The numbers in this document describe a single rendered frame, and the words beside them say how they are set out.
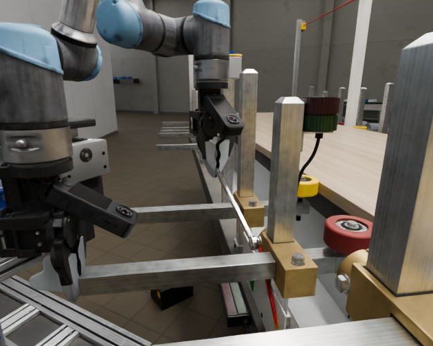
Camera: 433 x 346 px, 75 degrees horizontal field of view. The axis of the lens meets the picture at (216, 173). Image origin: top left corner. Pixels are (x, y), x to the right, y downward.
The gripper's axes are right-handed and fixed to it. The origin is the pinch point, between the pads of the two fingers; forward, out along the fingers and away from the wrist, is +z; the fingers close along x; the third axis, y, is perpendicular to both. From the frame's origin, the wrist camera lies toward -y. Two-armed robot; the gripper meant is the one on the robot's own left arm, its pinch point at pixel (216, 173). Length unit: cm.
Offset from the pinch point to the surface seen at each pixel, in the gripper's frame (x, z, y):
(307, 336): 17.6, -3.0, -45.5
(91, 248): 23, 93, 152
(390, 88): -141, -20, 50
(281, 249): 1.7, 6.0, -25.2
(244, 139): -7.6, -7.1, 0.2
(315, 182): -20.8, 2.4, -10.4
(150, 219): 14.8, 10.2, 4.3
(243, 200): -6.3, 7.3, -2.1
